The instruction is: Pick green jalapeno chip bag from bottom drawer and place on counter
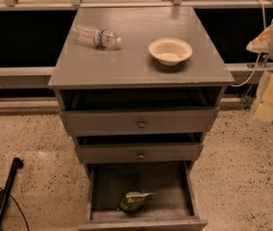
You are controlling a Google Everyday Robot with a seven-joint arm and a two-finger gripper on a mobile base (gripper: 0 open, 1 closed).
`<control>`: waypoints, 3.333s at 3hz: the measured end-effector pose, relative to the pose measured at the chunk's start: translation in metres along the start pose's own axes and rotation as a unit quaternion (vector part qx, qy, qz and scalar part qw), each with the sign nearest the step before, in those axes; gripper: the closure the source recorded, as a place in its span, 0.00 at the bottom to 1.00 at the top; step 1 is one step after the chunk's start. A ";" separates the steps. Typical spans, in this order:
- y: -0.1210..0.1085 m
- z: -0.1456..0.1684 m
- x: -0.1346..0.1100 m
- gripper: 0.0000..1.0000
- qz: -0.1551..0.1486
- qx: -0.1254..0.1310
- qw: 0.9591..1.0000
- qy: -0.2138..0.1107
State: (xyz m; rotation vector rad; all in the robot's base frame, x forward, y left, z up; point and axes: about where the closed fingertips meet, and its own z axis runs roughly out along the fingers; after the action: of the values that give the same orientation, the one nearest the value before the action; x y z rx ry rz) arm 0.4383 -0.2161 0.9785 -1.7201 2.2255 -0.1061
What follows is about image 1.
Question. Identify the green jalapeno chip bag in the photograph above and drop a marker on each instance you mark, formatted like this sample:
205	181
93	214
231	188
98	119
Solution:
132	201

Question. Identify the grey top drawer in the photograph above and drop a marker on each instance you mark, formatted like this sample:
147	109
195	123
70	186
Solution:
107	123

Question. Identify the grey middle drawer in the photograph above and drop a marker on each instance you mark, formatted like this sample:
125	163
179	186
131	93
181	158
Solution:
128	153

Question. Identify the grey wooden drawer cabinet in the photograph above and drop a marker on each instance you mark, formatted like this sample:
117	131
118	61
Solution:
128	79

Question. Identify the brass top drawer knob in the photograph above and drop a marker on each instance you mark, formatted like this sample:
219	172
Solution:
141	124

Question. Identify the brass drawer knob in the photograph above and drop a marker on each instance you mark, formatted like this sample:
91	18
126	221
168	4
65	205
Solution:
141	124
140	156

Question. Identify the brass middle drawer knob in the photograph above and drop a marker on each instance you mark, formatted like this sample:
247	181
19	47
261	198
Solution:
140	156

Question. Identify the grey open bottom drawer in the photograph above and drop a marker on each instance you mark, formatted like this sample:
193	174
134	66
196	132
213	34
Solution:
169	207

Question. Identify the white paper bowl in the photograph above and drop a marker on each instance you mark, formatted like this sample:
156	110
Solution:
170	51

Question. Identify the clear plastic water bottle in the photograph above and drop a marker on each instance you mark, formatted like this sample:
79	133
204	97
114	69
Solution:
96	37

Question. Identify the black stand leg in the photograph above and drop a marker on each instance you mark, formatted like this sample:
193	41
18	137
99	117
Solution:
5	193

